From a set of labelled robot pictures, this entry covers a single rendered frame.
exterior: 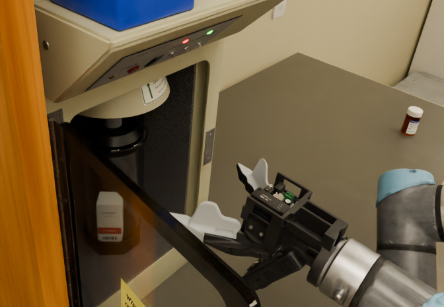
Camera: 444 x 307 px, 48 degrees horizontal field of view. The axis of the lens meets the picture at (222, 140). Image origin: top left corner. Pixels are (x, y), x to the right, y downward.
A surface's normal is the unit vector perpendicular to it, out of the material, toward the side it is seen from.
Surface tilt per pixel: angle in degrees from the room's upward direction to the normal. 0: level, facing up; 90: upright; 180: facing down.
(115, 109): 66
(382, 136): 0
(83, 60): 90
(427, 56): 90
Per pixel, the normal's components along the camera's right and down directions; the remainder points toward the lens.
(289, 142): 0.10, -0.83
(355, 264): -0.11, -0.56
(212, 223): -0.09, 0.58
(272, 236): -0.62, 0.39
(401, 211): -0.56, -0.29
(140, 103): 0.59, 0.11
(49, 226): 0.78, 0.40
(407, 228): -0.33, -0.29
